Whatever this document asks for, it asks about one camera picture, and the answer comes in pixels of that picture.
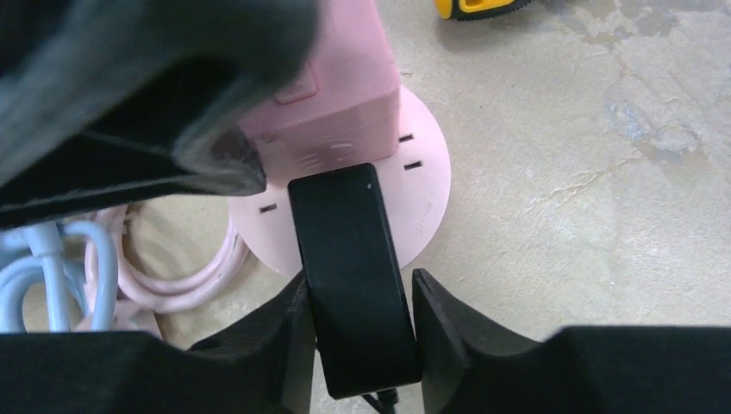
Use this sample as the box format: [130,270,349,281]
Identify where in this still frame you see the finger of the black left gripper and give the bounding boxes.
[1,1,320,229]

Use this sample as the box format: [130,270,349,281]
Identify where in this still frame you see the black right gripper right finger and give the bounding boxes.
[412,269,730,413]

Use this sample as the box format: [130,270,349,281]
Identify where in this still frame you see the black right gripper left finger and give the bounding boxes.
[1,275,315,413]

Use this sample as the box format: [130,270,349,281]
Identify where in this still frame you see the pink cube power socket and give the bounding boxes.
[228,1,451,277]

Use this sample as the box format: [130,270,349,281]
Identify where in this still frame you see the black yellow flathead screwdriver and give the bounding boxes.
[433,0,532,21]

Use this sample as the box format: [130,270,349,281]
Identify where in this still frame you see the light blue coiled cable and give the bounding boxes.
[0,219,121,336]

